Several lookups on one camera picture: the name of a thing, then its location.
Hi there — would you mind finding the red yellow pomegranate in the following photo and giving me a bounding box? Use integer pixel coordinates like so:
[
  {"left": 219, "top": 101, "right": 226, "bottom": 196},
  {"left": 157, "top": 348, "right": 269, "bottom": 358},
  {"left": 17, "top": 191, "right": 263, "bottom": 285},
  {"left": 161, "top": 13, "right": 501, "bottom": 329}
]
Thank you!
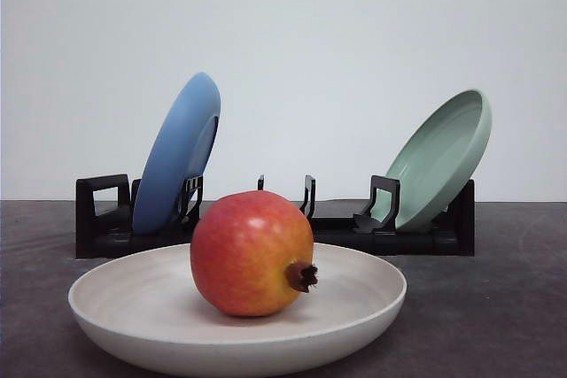
[{"left": 190, "top": 190, "right": 318, "bottom": 317}]

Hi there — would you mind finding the white plate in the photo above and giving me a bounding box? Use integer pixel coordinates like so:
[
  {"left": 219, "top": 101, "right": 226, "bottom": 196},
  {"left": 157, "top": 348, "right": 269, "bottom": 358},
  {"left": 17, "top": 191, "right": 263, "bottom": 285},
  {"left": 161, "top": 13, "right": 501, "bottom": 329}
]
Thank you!
[{"left": 68, "top": 245, "right": 407, "bottom": 377}]

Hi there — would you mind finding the blue plate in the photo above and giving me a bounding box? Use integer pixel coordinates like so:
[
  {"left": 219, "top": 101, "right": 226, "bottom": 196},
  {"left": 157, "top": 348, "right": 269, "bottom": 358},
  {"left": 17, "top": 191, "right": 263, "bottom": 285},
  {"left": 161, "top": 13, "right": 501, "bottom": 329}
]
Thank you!
[{"left": 133, "top": 72, "right": 221, "bottom": 235}]

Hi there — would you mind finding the green plate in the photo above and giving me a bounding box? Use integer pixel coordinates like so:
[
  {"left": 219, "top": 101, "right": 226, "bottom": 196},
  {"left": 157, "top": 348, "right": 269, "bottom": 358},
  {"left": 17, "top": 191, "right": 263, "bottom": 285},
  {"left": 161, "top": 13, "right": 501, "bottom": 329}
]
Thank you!
[{"left": 374, "top": 89, "right": 492, "bottom": 230}]

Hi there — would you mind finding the black plate rack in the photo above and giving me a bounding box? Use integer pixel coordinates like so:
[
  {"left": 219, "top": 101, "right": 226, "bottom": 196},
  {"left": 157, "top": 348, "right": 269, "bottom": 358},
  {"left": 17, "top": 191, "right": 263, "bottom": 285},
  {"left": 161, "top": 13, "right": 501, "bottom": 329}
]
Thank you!
[{"left": 75, "top": 174, "right": 476, "bottom": 258}]

